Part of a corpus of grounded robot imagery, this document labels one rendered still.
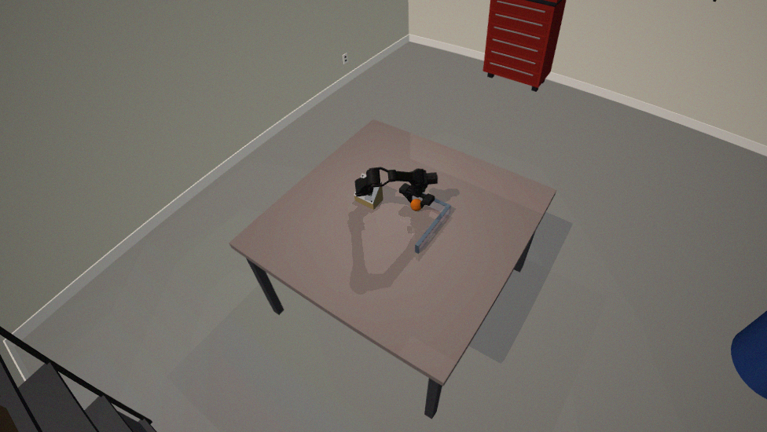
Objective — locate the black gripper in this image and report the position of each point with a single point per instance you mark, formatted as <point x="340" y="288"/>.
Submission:
<point x="408" y="191"/>

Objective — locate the low clear walls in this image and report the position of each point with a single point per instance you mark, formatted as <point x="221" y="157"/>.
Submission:
<point x="438" y="207"/>

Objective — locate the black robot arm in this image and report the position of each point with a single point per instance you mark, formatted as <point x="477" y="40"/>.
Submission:
<point x="417" y="178"/>

